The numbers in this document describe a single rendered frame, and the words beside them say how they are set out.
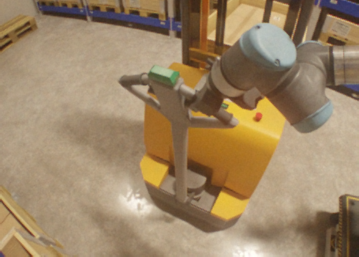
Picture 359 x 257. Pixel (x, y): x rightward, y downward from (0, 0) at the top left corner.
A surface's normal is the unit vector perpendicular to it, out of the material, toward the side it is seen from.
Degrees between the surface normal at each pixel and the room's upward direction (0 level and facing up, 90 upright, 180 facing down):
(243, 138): 68
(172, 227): 0
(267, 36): 28
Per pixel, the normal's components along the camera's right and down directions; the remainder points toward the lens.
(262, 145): -0.46, 0.39
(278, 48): 0.22, -0.26
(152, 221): -0.02, -0.65
